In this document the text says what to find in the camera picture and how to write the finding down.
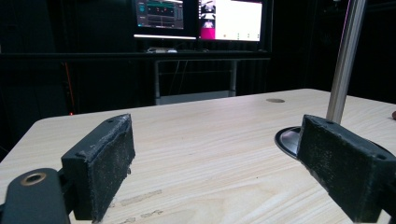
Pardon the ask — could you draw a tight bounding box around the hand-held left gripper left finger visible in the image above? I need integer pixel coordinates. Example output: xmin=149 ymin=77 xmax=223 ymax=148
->
xmin=61 ymin=113 xmax=136 ymax=224

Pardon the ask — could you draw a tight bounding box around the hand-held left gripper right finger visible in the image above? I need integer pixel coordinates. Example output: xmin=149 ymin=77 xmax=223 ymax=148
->
xmin=297 ymin=114 xmax=396 ymax=224

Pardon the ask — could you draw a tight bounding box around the round black stand base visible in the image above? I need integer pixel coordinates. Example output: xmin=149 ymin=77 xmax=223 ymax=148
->
xmin=274 ymin=125 xmax=303 ymax=161

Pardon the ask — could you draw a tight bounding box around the silver metal stand pole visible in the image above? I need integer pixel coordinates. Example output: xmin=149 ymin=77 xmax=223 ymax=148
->
xmin=325 ymin=0 xmax=368 ymax=125

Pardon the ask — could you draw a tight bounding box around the computer monitor with dark screen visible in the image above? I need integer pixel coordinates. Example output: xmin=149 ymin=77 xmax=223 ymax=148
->
xmin=132 ymin=0 xmax=199 ymax=41

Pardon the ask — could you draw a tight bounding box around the computer monitor with white screen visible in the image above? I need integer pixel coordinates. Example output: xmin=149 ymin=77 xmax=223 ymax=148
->
xmin=197 ymin=0 xmax=265 ymax=43

